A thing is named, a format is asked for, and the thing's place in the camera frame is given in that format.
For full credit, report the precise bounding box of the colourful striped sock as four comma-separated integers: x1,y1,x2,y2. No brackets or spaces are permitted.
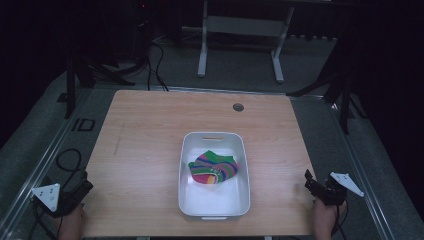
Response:
187,149,241,185

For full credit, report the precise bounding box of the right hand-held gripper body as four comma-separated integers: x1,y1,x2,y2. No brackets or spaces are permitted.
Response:
314,171,365,207

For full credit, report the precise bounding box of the person's right hand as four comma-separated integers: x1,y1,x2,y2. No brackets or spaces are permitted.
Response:
311,197,348,240

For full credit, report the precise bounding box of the white plastic bin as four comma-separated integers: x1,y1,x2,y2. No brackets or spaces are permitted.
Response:
177,131,251,221

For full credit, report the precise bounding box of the aluminium floor rail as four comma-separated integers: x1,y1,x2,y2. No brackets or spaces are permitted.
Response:
328,101,398,240
0,87,96,236

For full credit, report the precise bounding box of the black tripod stand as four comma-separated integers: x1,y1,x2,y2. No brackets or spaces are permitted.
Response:
285,64,356,135
63,54,136,120

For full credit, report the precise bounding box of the white metal desk frame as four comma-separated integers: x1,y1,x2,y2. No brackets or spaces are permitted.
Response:
197,0,297,84

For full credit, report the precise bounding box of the black looped gripper cable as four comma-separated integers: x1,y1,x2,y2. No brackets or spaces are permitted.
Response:
55,147,84,189

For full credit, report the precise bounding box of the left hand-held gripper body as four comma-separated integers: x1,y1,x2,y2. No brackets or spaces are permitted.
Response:
30,179,92,219

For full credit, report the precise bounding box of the person's left hand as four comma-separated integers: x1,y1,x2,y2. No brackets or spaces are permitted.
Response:
57,203,87,240

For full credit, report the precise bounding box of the black floor cable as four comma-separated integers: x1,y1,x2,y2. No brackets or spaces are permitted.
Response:
145,41,170,92

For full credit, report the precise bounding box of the dark computer tower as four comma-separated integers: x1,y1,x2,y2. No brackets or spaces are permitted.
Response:
129,0,156,63

